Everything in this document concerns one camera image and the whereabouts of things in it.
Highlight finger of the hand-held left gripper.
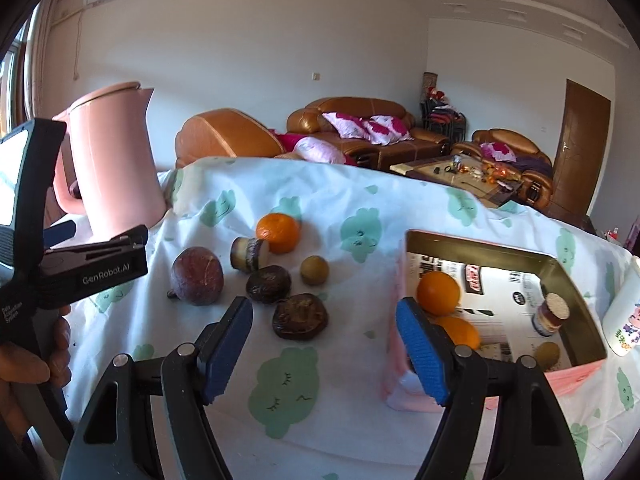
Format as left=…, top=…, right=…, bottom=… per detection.
left=43, top=220, right=76, bottom=249
left=44, top=224, right=149, bottom=274

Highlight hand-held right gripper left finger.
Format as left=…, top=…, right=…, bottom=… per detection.
left=60, top=296, right=254, bottom=480

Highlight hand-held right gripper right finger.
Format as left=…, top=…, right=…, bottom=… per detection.
left=395, top=297, right=586, bottom=480

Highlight dark brown wrinkled fruit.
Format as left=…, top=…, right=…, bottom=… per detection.
left=245, top=266, right=292, bottom=305
left=271, top=294, right=330, bottom=342

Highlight purple passion fruit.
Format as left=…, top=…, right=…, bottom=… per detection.
left=166, top=246, right=225, bottom=306

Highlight small brown-green fruit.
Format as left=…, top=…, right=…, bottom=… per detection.
left=534, top=341, right=562, bottom=368
left=300, top=255, right=330, bottom=286

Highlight orange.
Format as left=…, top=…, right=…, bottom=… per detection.
left=255, top=213, right=302, bottom=254
left=432, top=315, right=482, bottom=352
left=416, top=271, right=461, bottom=317

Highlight pink tin box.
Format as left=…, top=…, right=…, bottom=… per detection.
left=382, top=229, right=608, bottom=413

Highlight person's left hand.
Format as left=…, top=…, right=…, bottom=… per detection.
left=0, top=305, right=72, bottom=401

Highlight cloud-print white tablecloth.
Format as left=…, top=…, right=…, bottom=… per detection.
left=42, top=156, right=640, bottom=480

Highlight pink electric kettle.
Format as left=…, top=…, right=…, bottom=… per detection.
left=51, top=81, right=168, bottom=238

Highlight beige curtain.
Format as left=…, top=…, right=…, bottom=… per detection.
left=22, top=0, right=57, bottom=126

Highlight white air conditioner pipe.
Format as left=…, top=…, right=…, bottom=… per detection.
left=73, top=7, right=84, bottom=81

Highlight wooden coffee table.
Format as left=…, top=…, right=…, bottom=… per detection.
left=389, top=152, right=526, bottom=209

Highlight brown leather armchair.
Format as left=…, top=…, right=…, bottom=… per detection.
left=174, top=108, right=301, bottom=170

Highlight white cartoon pig mug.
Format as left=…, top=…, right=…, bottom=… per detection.
left=602, top=256, right=640, bottom=358

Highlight white and magenta floral pillow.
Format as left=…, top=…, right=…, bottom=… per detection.
left=322, top=112, right=368, bottom=139
left=480, top=141, right=516, bottom=162
left=372, top=115, right=414, bottom=142
left=361, top=120, right=396, bottom=146

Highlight purple blanket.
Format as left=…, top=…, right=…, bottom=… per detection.
left=510, top=155, right=553, bottom=173

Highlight red blanket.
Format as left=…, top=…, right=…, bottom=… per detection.
left=270, top=129, right=302, bottom=154

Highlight pale pink pillow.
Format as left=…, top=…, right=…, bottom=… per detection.
left=293, top=137, right=346, bottom=165

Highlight brown leather loveseat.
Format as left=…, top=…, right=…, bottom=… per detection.
left=452, top=129, right=555, bottom=213

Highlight stacked dark chairs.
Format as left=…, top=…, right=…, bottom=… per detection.
left=422, top=100, right=468, bottom=142

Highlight brown leather sofa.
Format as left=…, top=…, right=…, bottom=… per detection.
left=286, top=96, right=453, bottom=171

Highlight brown wooden door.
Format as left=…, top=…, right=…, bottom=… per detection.
left=550, top=79, right=612, bottom=218

